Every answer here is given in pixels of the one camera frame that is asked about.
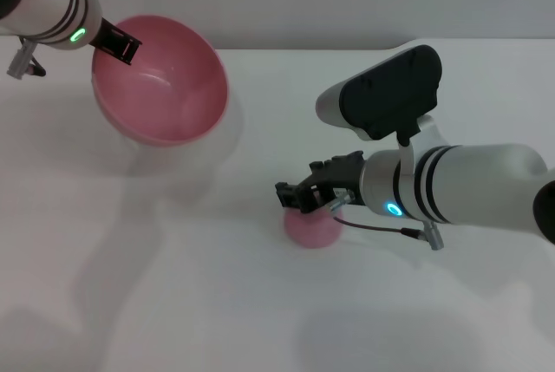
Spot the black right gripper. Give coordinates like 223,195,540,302
274,150,366,215

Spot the silver right camera bracket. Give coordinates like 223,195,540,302
397,114,452,173

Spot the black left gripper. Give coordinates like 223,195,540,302
88,16,144,66

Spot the pink bowl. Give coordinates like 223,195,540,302
90,14,230,148

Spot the pink toy peach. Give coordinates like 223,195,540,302
283,208,344,251

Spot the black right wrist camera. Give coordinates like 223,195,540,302
315,43,445,144

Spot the left arm cable with plug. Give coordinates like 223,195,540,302
5,35,47,81

